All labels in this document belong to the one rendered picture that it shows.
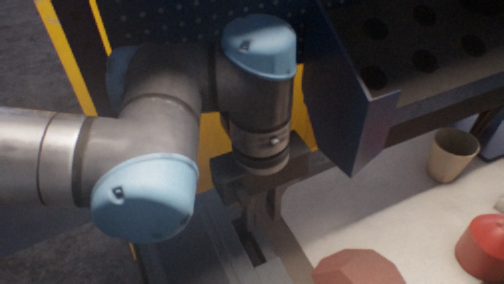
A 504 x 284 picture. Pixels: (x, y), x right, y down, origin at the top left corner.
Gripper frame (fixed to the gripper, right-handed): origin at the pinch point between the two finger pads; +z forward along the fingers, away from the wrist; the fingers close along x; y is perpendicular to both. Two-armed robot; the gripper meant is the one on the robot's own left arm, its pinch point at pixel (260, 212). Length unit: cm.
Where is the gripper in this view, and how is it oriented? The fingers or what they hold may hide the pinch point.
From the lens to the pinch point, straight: 60.6
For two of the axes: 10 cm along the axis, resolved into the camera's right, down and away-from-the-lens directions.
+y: 4.2, 6.3, -6.5
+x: 9.1, -3.1, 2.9
